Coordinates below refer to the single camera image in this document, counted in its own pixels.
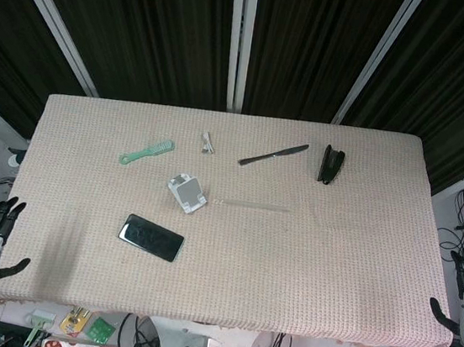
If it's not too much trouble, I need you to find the black smartphone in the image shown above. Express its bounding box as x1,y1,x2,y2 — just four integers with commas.
114,212,188,266

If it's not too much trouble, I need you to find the white phone stand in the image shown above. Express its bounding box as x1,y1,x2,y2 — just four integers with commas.
164,171,212,218

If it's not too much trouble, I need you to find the black flat device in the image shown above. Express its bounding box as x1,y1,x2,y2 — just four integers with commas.
0,319,29,344

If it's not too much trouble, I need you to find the yellow blister package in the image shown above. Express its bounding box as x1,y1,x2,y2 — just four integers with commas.
58,304,93,340

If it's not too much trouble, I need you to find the green circuit board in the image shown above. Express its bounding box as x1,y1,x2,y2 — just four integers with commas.
83,314,120,347

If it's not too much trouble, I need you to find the green plastic brush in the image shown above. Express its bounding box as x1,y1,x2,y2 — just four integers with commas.
118,134,177,171

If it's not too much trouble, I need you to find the black stapler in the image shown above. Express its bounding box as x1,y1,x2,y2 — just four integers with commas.
314,143,348,188

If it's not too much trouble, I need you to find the black pleated curtain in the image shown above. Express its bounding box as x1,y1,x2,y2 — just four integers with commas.
0,0,101,136
9,0,242,114
334,0,464,199
241,0,408,133

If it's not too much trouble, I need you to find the beige waffle tablecloth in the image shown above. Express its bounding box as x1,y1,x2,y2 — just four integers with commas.
0,84,464,347

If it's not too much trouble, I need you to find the clear glass rod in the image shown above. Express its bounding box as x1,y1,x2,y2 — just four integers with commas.
210,196,298,215

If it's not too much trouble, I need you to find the metal table knife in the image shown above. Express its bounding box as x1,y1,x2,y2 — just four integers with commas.
237,136,311,176

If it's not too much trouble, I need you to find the silver hair clip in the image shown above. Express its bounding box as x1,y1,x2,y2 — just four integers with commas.
198,131,219,156

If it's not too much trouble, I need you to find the green handled white scraper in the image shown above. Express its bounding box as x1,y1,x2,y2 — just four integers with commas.
22,308,57,347

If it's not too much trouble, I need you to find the white frame post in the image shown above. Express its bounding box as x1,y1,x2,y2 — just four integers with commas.
218,0,258,115
0,0,111,98
330,0,426,134

